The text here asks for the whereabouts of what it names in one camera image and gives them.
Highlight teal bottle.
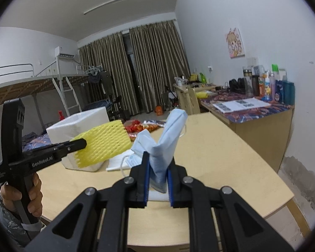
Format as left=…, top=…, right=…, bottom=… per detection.
left=282, top=81, right=295, bottom=105

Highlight dark blue hanging garment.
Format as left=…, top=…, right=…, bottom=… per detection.
left=88, top=72, right=102, bottom=85

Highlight brown curtain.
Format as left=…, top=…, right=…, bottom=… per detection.
left=129, top=20, right=191, bottom=114
left=79, top=31, right=133, bottom=116

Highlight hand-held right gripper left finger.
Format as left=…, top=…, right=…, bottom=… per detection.
left=25, top=151, right=151, bottom=252

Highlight white spray bottle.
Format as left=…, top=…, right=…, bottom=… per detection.
left=264, top=71, right=272, bottom=101

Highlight white air conditioner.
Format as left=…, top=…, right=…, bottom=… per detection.
left=54, top=46, right=76, bottom=58

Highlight printed paper sheet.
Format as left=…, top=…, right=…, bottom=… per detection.
left=212, top=97, right=272, bottom=114

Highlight steel-lid jar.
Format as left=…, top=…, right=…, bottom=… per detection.
left=243, top=67, right=253, bottom=95

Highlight person's left forearm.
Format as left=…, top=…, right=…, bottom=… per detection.
left=0, top=199, right=44, bottom=248

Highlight white metal bunk bed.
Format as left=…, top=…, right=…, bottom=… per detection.
left=33, top=55, right=114, bottom=121
left=0, top=63, right=61, bottom=147

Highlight blue plaid quilt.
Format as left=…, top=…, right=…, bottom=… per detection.
left=21, top=133, right=52, bottom=153

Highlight black folding chair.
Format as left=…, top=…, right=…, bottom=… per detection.
left=108, top=95, right=131, bottom=122

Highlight dark hanging coat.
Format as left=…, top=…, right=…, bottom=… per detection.
left=100, top=71, right=115, bottom=98

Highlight colourful snack packet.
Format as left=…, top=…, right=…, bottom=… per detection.
left=143, top=120, right=169, bottom=134

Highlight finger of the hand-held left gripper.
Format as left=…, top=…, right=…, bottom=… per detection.
left=54, top=138, right=88, bottom=160

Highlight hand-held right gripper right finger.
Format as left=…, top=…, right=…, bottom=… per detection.
left=167, top=163, right=295, bottom=252

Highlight ceiling tube light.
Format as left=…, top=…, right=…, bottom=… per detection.
left=83, top=0, right=130, bottom=15

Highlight blue face mask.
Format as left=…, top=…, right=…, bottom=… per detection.
left=148, top=109, right=189, bottom=194
left=120, top=130, right=158, bottom=177

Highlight cartoon wall poster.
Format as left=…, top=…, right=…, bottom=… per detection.
left=225, top=27, right=245, bottom=59

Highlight blue bottle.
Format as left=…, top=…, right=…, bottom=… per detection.
left=274, top=80, right=284, bottom=103

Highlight yellow foam net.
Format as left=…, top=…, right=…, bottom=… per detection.
left=70, top=119, right=132, bottom=169

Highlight red snack packet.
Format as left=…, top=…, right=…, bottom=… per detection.
left=123, top=119, right=143, bottom=141

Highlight black headphones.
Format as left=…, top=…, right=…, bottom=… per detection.
left=228, top=78, right=249, bottom=94

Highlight green-capped bottle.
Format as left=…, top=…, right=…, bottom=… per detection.
left=271, top=63, right=280, bottom=82

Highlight blue plaid bedding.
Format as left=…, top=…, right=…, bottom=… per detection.
left=84, top=99, right=113, bottom=112

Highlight wooden desk with patterned cover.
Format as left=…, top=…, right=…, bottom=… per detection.
left=199, top=89, right=296, bottom=173

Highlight white bed ladder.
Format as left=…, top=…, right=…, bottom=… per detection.
left=52, top=76, right=82, bottom=116

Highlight white tissue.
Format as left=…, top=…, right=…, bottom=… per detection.
left=106, top=150, right=137, bottom=173

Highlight person's left hand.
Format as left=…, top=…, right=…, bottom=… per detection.
left=1, top=175, right=43, bottom=217

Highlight white foam box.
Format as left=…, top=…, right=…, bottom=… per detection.
left=46, top=106, right=113, bottom=173

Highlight wooden smiley chair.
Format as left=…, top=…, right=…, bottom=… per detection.
left=177, top=87, right=201, bottom=116

